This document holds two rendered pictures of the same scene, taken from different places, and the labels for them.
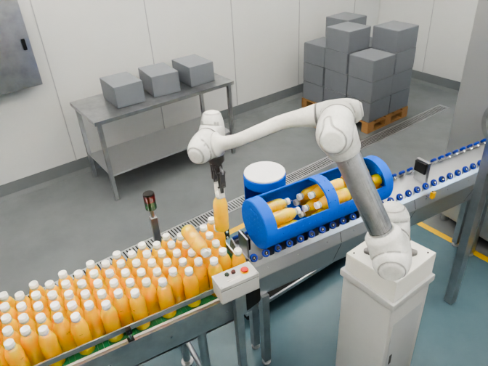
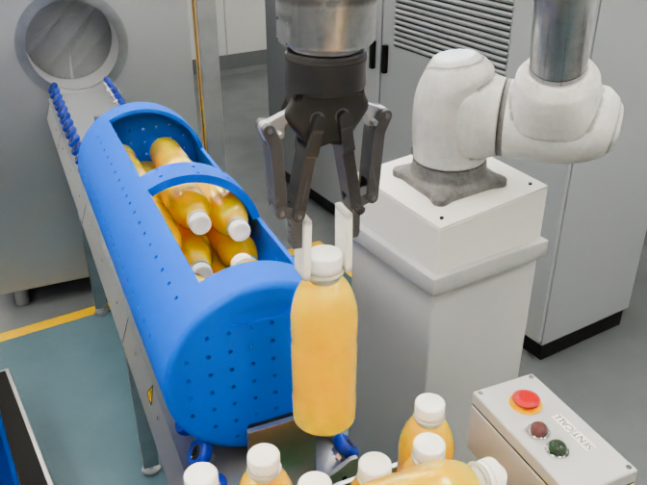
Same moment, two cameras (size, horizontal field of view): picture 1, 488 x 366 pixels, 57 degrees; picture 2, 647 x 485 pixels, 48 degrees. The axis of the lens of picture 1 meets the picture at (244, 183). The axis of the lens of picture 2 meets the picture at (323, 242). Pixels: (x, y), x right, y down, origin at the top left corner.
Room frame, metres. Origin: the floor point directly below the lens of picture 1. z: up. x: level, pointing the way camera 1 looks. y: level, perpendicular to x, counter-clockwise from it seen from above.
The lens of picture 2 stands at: (1.78, 0.79, 1.75)
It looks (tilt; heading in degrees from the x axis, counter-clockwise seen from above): 28 degrees down; 273
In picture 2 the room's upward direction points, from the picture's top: straight up
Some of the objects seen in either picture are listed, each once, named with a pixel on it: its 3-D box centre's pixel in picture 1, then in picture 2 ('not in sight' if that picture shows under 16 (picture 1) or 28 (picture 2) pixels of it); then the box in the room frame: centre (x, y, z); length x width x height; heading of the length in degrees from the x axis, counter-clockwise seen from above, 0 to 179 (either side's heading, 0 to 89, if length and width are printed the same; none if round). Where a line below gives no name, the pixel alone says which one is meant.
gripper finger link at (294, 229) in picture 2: not in sight; (286, 224); (1.86, 0.14, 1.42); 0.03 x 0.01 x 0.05; 26
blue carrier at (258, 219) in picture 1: (319, 199); (186, 238); (2.12, -0.43, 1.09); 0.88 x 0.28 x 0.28; 117
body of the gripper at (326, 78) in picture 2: (216, 162); (324, 95); (1.82, 0.12, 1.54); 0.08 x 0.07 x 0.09; 26
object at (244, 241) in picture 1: (245, 243); (280, 450); (1.89, 0.02, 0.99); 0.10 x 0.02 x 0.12; 27
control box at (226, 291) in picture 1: (235, 282); (544, 456); (1.54, 0.07, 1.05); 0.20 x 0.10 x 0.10; 117
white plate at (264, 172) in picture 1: (264, 172); not in sight; (2.56, -0.14, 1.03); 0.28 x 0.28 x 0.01
